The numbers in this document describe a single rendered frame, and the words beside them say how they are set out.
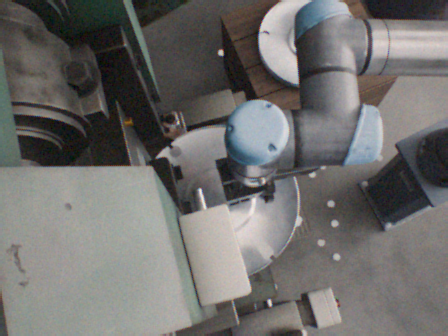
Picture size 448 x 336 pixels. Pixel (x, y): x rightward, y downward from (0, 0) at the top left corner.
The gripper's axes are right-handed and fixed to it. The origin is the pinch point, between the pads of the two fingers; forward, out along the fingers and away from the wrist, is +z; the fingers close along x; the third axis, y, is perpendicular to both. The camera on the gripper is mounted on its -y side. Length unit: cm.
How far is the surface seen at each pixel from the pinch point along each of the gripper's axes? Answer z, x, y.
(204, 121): 15.7, -21.1, 6.1
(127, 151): -37.3, -0.5, 17.1
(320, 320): 16.9, 26.2, -5.4
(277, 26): 42, -53, -23
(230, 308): 9.1, 19.0, 11.4
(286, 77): 42, -37, -20
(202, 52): 80, -71, -2
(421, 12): 62, -55, -75
